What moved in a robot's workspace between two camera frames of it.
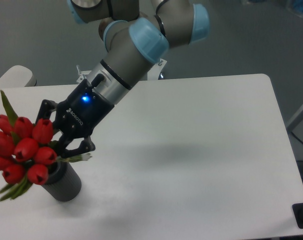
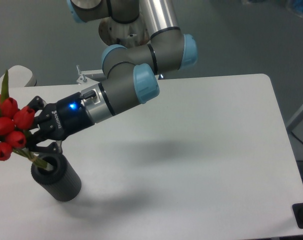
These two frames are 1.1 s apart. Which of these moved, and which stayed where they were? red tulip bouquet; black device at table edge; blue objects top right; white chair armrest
Moved: red tulip bouquet
Stayed: white chair armrest; black device at table edge; blue objects top right
